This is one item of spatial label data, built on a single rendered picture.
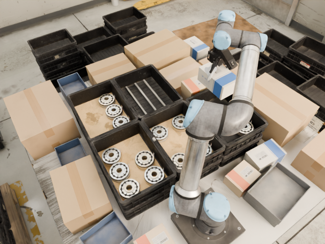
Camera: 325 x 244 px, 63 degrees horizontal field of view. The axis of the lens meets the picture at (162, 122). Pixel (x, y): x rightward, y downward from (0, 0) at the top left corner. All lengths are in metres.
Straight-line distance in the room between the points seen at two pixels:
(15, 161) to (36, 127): 1.15
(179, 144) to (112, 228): 0.56
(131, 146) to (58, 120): 0.45
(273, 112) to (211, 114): 0.76
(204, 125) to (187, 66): 1.00
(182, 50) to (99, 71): 0.62
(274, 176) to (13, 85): 2.92
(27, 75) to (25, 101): 1.76
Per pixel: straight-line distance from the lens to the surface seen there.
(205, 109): 0.97
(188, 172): 1.10
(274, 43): 3.22
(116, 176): 1.38
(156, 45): 2.05
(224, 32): 1.19
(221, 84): 1.39
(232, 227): 1.42
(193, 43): 2.27
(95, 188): 1.37
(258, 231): 1.49
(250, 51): 1.16
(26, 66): 3.71
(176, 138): 1.52
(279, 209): 1.51
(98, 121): 1.64
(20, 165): 2.71
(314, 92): 2.58
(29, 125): 1.68
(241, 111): 0.99
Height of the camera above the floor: 2.06
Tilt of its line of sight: 51 degrees down
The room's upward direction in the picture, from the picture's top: 1 degrees counter-clockwise
